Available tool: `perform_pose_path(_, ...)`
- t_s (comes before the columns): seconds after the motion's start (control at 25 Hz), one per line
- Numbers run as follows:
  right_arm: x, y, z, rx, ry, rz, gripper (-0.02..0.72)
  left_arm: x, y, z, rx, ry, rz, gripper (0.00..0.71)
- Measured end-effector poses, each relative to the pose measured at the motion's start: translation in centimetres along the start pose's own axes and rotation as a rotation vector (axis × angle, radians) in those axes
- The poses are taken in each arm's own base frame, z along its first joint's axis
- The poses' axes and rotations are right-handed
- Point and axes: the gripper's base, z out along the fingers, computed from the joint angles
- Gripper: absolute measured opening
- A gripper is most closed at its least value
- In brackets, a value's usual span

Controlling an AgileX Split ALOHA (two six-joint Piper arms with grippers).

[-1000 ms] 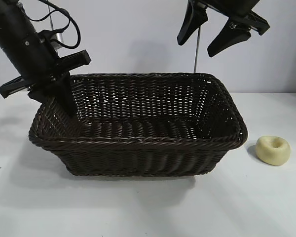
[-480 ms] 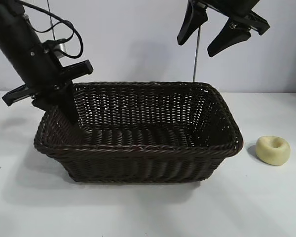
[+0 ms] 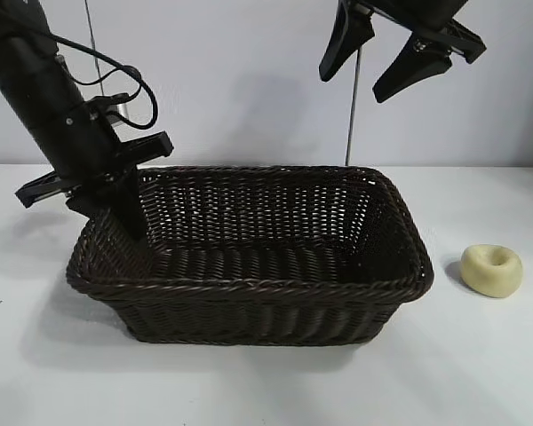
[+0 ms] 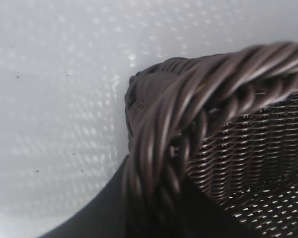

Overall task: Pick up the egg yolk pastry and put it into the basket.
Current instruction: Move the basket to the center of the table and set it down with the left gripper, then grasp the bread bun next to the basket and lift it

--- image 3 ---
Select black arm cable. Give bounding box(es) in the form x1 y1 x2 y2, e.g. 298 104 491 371
39 33 157 130

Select dark brown wicker basket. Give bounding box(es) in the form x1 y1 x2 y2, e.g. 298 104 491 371
65 165 436 348

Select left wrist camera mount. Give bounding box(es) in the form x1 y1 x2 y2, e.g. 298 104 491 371
86 91 134 134

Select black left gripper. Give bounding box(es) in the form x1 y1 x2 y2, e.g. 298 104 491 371
15 105 174 243

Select pale yellow egg yolk pastry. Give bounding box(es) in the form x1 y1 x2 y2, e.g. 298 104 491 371
460 242 524 298

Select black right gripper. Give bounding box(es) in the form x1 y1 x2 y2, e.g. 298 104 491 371
318 0 488 104

